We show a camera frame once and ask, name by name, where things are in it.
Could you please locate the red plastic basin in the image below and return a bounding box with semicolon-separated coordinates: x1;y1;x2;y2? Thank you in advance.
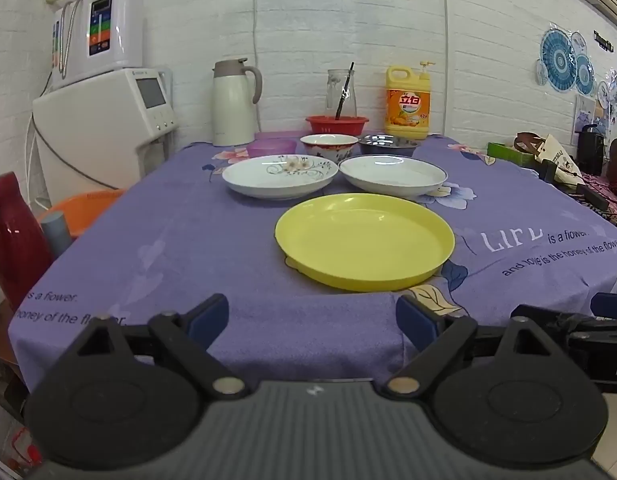
305;115;369;138

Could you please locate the stainless steel bowl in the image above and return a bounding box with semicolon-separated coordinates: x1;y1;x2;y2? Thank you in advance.
359;134;420;157

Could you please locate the beige tote bag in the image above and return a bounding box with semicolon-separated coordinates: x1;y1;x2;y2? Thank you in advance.
513;131;585;187

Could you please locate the blue fan wall decoration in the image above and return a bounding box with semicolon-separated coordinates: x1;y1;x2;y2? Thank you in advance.
535;27;597;96

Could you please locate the white wall cable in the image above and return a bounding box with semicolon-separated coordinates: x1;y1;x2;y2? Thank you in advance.
440;0;450;137

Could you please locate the white floral ceramic bowl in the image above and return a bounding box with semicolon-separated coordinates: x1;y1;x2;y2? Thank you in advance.
299;133;360;159

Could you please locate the white thermos jug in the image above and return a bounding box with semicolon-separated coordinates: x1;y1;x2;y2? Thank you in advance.
211;57;263;147

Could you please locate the white floral plate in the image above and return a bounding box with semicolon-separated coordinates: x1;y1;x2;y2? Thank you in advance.
222;154;339;201

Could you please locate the clear glass jar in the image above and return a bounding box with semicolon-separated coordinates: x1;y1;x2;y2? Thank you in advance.
327;68;358;118

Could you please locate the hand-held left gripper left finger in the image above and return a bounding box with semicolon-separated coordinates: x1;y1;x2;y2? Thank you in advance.
63;293;250;401

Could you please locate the white water dispenser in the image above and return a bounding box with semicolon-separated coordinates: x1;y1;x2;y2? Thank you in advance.
32;67;177;207

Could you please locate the purple plastic bowl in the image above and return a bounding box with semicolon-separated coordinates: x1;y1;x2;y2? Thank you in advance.
246;138;297;159

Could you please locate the white water purifier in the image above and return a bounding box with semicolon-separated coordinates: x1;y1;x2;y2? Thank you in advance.
50;0;144;92

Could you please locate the green cardboard box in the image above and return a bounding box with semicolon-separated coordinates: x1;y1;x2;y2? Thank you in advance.
487;141;538;169

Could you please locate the purple floral tablecloth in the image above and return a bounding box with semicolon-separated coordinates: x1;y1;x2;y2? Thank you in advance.
8;132;617;394

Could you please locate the yellow detergent bottle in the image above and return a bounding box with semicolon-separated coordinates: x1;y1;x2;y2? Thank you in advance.
385;60;436;139

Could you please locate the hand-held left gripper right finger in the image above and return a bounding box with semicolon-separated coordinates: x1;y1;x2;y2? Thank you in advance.
381;294;565;402

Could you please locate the yellow plastic plate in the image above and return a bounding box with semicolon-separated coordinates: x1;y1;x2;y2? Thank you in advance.
274;193;456;293

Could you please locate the grey cup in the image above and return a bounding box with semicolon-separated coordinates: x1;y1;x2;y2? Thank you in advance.
40;211;73;262

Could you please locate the black power adapter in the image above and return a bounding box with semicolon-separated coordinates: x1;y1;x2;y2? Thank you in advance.
539;162;610;212

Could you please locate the dark red vase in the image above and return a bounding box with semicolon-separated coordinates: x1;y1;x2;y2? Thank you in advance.
0;171;54;314

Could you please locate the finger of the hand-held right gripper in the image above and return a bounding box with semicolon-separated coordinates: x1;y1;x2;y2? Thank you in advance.
511;304;597;335
590;291;617;320

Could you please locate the white blue-rimmed plate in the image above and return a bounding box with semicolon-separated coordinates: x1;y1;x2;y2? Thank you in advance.
339;155;448;198

